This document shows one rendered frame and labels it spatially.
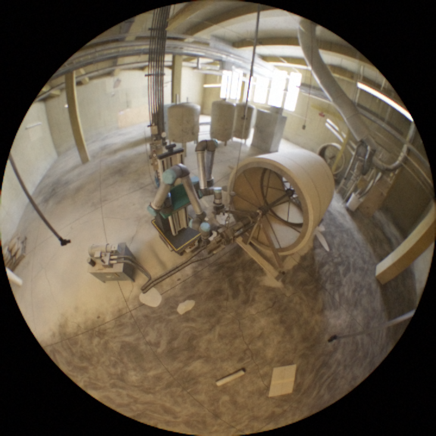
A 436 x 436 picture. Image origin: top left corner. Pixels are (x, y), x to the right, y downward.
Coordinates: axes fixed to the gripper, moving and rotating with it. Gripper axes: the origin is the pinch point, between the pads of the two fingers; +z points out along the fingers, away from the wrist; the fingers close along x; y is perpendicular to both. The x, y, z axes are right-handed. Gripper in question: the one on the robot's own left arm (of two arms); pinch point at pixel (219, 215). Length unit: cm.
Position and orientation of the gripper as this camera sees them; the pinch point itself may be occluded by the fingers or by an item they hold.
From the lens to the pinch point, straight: 177.9
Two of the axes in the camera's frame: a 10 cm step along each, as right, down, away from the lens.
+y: 6.1, 2.8, -7.4
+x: 7.9, -3.0, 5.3
